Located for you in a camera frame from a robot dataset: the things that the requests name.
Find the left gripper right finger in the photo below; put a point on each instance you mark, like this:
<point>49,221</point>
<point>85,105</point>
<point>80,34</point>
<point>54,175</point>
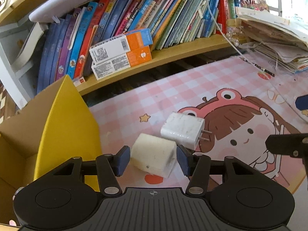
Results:
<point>196,168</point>

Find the orange white box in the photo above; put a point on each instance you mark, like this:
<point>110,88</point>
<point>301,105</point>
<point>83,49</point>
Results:
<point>122,62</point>
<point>120,44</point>

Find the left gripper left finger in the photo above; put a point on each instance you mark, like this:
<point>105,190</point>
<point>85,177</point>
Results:
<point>109,168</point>

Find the upper orange white box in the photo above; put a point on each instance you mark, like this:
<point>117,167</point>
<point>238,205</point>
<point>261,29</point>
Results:
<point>120,44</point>

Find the yellow cardboard box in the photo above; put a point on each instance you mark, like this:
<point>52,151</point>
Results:
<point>53,127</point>

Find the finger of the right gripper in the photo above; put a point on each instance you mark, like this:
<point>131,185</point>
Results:
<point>301,102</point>
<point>293,145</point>

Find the small red white box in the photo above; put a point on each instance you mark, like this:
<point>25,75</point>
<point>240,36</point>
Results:
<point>78,81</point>

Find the black patterned pencil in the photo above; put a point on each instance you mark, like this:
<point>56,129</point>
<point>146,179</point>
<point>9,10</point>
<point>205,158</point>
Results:
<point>258,66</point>

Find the thick book lying flat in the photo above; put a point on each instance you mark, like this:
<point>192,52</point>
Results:
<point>29,45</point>

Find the wooden bookshelf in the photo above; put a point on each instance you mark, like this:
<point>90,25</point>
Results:
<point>44,41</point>

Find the lower orange white box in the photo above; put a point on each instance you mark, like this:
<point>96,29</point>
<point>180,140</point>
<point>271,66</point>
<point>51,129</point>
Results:
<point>122,62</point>

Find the stack of papers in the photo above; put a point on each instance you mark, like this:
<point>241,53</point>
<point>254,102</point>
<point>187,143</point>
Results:
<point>280,39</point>

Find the white charger plug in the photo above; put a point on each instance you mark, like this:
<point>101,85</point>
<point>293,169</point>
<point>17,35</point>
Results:
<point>184,129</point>

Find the white sponge block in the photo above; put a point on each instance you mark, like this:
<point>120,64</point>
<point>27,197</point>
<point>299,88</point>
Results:
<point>154,155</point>

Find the wooden chessboard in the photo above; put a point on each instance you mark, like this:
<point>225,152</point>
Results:
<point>8,106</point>

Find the pink cartoon desk mat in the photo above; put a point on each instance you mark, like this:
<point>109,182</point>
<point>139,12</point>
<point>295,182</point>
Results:
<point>241,107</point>

